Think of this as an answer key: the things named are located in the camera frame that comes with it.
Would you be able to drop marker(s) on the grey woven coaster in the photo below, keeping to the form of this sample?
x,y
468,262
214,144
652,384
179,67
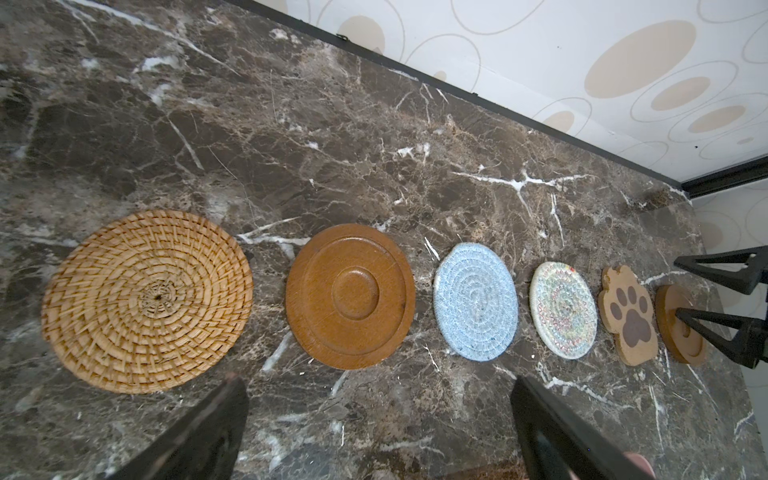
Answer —
x,y
475,302

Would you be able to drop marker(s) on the black corner frame post right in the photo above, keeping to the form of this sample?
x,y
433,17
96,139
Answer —
x,y
732,177

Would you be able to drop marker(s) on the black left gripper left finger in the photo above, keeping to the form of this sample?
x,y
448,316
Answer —
x,y
203,444

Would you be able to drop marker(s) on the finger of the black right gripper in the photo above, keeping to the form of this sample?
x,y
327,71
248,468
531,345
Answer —
x,y
747,347
740,270

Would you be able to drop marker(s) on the brown wooden coaster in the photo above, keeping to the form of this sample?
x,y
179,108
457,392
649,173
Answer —
x,y
350,297
685,344

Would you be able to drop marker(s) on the multicolour woven coaster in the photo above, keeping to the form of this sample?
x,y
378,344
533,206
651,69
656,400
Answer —
x,y
563,310

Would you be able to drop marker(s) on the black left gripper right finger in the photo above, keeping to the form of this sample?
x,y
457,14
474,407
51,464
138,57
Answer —
x,y
557,444

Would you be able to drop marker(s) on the rattan woven coaster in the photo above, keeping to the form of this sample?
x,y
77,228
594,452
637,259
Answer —
x,y
148,302

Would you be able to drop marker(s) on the paw print coaster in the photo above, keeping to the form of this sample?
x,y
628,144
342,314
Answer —
x,y
626,311

